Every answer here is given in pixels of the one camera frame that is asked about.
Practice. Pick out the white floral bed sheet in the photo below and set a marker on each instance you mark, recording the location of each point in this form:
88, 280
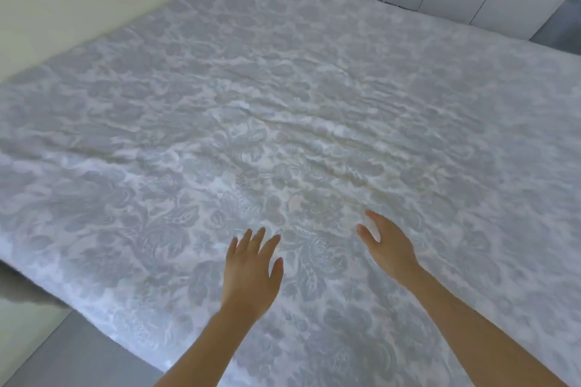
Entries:
317, 128

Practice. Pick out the person's left hand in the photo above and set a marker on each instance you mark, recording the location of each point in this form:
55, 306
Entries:
249, 278

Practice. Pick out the cream headboard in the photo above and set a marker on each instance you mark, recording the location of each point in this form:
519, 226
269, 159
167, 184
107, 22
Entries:
91, 1

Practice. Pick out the person's right hand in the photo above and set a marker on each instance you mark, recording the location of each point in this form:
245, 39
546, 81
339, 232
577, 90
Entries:
390, 250

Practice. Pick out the person's right forearm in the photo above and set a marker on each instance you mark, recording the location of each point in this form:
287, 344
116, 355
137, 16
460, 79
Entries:
476, 337

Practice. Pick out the person's left forearm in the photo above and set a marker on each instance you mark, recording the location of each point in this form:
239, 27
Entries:
204, 350

